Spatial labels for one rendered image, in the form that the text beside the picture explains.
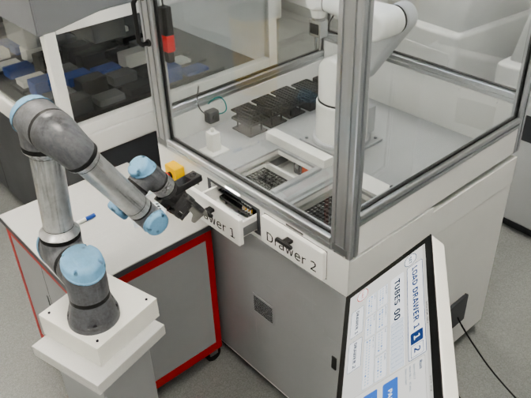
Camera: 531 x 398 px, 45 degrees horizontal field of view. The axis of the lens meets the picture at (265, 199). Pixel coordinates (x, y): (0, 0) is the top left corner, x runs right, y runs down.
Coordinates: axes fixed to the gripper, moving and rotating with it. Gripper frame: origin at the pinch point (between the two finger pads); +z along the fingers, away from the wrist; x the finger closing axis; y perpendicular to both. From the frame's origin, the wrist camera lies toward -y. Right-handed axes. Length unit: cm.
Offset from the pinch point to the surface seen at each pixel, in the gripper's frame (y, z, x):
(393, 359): 5, -26, 96
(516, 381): -24, 128, 82
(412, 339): 0, -28, 98
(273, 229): -8.5, 7.7, 23.1
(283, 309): 10.4, 38.0, 25.4
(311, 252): -8.9, 7.1, 41.1
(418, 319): -5, -26, 95
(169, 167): -6.8, 5.6, -33.0
